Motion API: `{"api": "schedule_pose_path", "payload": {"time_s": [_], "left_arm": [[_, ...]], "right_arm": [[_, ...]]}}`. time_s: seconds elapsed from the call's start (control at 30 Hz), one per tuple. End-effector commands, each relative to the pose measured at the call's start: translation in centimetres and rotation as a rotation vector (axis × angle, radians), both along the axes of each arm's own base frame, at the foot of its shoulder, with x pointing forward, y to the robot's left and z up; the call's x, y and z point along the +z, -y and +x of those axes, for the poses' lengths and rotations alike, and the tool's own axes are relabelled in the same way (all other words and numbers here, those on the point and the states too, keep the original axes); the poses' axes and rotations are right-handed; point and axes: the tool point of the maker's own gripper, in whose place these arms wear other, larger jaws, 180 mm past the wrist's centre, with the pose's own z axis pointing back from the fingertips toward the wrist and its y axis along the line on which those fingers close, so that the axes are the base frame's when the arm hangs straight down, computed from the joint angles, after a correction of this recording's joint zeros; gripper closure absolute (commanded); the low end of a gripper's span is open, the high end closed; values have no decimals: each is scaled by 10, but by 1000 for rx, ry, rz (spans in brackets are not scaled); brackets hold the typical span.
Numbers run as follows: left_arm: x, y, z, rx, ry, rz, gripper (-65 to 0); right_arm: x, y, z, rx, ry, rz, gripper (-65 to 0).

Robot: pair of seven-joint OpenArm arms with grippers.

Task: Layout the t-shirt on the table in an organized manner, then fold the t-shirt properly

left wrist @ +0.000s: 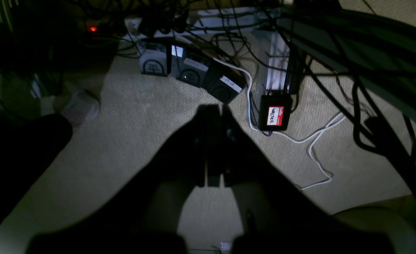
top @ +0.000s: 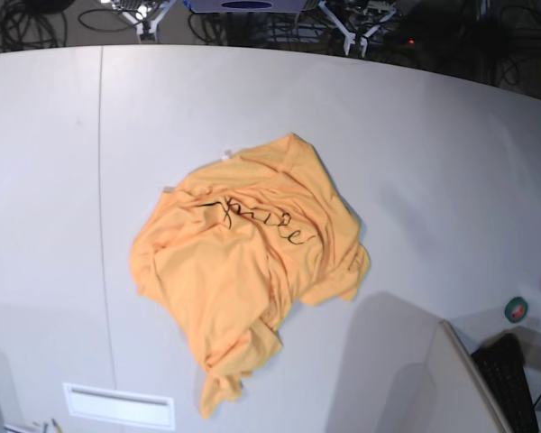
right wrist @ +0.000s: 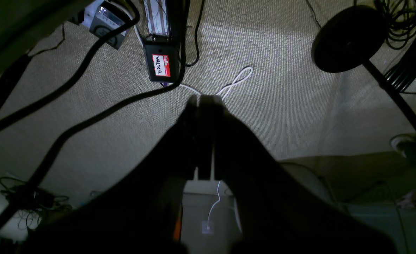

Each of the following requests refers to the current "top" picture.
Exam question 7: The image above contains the pencil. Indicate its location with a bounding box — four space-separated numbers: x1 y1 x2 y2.
50 419 63 433

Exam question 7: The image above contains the white rectangular tray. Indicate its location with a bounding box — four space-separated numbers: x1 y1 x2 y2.
62 382 176 431

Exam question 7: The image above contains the green tape roll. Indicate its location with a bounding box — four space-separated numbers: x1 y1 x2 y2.
504 297 528 323

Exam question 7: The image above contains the beige board panel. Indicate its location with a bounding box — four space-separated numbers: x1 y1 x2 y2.
427 320 511 432

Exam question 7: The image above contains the orange yellow t-shirt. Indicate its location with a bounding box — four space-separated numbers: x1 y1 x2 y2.
130 134 370 418

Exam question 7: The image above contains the black keyboard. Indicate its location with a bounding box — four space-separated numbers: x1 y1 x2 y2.
472 334 539 433

